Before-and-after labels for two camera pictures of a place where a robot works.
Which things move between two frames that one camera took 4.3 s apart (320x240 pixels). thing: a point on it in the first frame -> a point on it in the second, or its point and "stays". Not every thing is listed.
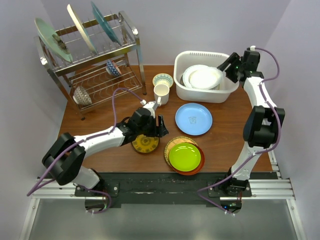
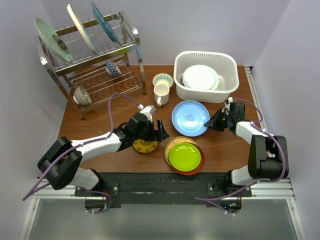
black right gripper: [234, 59] -> [213, 122]
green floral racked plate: [52, 40] stays
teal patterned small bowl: [163, 78] stays
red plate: [199, 167] stays
